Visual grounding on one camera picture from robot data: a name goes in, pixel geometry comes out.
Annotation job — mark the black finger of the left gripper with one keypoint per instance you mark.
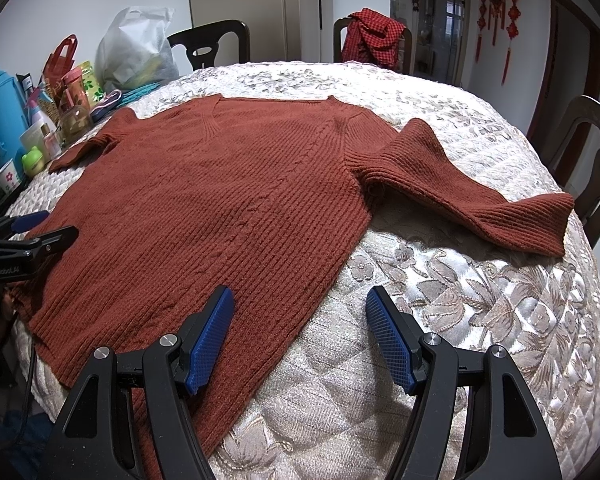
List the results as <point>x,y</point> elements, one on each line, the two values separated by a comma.
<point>27,251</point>

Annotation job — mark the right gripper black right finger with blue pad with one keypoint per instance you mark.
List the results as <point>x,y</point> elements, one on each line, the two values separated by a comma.
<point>505,435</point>

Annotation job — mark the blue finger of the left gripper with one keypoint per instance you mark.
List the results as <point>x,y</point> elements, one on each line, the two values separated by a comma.
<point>22,224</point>

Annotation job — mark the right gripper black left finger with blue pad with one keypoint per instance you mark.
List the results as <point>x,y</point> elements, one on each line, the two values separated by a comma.
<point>94,436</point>

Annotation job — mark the rust red knitted sweater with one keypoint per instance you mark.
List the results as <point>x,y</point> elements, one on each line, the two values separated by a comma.
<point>268,198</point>

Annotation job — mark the white floral paper cup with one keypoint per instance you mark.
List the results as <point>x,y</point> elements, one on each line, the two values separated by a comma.
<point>9,177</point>

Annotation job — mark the green frog toy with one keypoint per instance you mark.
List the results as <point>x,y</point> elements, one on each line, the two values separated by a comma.
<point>33,162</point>

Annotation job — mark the white lotion bottle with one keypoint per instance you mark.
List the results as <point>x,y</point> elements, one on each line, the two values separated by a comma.
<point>35,112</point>

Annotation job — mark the glass jar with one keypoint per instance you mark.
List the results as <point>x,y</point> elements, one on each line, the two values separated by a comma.
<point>73,124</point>

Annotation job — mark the pink lidded bottle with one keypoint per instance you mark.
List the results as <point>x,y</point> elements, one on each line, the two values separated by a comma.
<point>74,89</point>

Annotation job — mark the green snack packet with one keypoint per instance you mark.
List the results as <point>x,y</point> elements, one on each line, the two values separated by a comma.
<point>91,86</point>

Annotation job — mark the teal knitted cloth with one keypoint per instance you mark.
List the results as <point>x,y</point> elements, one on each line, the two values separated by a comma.
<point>133,95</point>

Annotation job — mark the red gift bag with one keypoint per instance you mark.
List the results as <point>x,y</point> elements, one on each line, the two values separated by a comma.
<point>60,61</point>

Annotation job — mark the white plastic bag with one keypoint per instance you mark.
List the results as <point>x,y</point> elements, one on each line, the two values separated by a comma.
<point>135,49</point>

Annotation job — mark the dark wooden chair left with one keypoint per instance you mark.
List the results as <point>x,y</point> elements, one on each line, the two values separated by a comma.
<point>202,42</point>

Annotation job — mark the dark wooden chair right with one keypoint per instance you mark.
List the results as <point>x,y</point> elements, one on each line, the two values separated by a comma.
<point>575,161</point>

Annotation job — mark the red checked cloth on chair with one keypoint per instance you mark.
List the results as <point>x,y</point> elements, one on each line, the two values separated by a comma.
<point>373,38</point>

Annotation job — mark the dark wooden chair with cloth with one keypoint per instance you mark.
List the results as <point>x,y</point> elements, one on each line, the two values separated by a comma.
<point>340,30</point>

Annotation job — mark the red Chinese knot decoration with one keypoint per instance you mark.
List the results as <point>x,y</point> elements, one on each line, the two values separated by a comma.
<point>496,16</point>

